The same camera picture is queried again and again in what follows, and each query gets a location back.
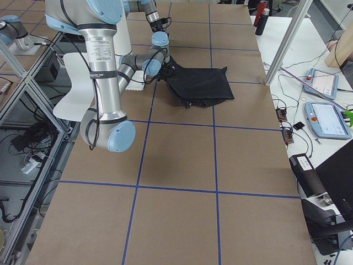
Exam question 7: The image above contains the black box with label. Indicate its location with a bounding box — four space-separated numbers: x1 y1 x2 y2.
289 153 326 197

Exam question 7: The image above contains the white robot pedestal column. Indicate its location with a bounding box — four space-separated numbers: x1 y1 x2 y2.
113 12 132 56

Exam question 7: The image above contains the dark red bottle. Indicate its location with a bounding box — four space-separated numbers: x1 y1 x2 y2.
253 0 268 27

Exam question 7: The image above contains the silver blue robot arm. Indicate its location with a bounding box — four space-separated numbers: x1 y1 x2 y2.
45 1 170 152
123 0 172 33

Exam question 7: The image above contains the white power strip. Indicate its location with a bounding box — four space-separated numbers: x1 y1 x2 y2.
21 157 42 174

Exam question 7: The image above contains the black bottle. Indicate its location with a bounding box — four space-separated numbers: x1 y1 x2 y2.
255 8 270 36

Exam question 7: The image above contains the far blue teach pendant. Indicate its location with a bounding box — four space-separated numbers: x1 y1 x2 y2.
303 68 339 100

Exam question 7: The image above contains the wooden beam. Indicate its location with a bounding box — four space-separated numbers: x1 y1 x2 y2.
325 24 352 68

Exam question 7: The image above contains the black monitor stand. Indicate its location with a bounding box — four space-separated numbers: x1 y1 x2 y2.
301 193 352 256

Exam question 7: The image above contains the blue teach pendant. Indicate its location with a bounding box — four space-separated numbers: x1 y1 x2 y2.
304 102 352 140
303 68 339 100

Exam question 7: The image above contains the black printed t-shirt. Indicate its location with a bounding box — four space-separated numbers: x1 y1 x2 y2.
165 66 234 108

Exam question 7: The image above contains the aluminium frame post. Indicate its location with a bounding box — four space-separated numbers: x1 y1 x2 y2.
264 0 313 86

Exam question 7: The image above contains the white pedestal base plate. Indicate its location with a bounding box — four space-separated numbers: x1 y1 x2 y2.
126 70 145 91

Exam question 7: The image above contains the green plastic object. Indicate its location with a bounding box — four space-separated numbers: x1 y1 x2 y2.
344 110 353 128

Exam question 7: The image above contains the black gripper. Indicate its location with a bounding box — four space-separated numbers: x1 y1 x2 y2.
150 17 171 33
157 57 178 82

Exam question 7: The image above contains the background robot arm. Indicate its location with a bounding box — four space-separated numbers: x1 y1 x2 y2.
1 15 40 56

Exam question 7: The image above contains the near blue teach pendant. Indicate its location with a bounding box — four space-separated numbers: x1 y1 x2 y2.
304 102 352 140

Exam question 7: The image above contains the orange circuit board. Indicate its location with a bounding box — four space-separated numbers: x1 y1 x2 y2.
281 128 294 146
275 108 287 122

